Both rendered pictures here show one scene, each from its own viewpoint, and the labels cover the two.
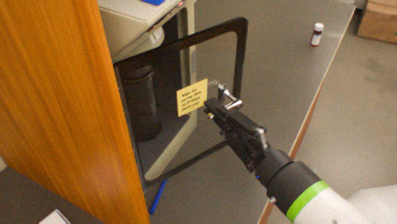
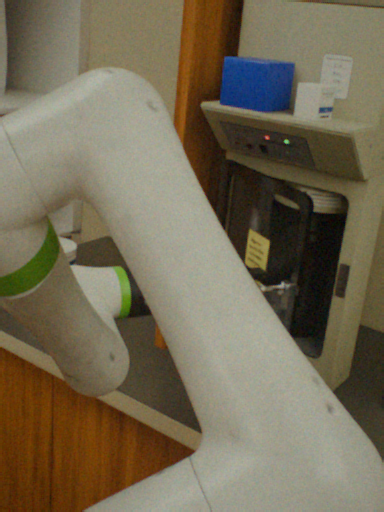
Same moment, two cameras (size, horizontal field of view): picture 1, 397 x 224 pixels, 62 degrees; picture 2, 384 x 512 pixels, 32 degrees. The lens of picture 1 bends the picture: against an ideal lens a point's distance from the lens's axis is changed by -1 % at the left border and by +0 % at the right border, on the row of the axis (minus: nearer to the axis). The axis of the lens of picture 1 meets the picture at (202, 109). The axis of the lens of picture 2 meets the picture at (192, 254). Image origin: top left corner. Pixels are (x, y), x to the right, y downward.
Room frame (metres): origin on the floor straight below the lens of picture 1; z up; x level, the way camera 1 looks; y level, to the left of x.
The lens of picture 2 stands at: (0.52, -1.23, 1.67)
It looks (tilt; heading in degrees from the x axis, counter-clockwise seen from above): 20 degrees down; 96
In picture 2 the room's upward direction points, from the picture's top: 6 degrees clockwise
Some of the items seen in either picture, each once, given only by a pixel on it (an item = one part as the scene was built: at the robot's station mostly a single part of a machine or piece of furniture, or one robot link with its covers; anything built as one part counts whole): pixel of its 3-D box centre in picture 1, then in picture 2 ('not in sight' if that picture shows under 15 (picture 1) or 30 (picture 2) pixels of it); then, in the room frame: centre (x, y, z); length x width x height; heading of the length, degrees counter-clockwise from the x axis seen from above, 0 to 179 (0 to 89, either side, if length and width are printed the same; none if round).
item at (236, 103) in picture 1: (221, 105); (259, 282); (0.54, -0.04, 1.20); 0.10 x 0.05 x 0.03; 124
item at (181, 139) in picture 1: (187, 113); (252, 271); (0.53, 0.03, 1.19); 0.30 x 0.01 x 0.40; 124
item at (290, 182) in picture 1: (294, 186); (137, 291); (0.33, -0.17, 1.20); 0.12 x 0.06 x 0.09; 125
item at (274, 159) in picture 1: (265, 160); not in sight; (0.39, -0.12, 1.20); 0.09 x 0.07 x 0.08; 35
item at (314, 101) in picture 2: not in sight; (314, 101); (0.60, 0.02, 1.54); 0.05 x 0.05 x 0.06; 55
